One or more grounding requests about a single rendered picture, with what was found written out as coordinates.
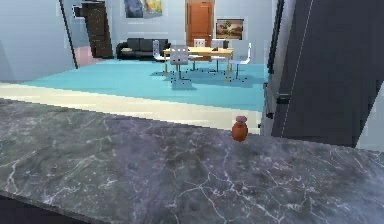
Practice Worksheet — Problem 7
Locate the framed landscape picture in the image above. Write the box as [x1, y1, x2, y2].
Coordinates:
[215, 18, 245, 41]

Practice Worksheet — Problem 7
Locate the orange wooden door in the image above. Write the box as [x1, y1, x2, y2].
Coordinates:
[185, 0, 215, 47]

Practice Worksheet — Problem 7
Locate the dark brown chest of drawers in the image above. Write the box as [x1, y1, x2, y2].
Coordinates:
[72, 0, 115, 60]

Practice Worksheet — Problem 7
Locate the dark grey fridge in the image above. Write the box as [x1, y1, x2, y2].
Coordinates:
[260, 0, 384, 148]

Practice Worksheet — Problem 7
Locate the black sofa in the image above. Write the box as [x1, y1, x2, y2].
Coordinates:
[115, 37, 172, 61]

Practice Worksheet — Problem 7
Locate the yellow abstract wall painting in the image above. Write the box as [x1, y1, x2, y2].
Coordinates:
[143, 0, 163, 17]

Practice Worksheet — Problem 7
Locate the blue abstract wall painting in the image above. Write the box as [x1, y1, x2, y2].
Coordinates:
[124, 0, 145, 19]

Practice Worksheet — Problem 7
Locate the black fridge handle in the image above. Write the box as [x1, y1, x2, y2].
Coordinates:
[276, 94, 292, 105]

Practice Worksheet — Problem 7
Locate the light wooden dining table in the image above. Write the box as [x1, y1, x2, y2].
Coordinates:
[162, 46, 235, 83]

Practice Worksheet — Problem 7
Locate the brown jar with pink lid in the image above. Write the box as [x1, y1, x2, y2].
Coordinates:
[231, 115, 249, 143]

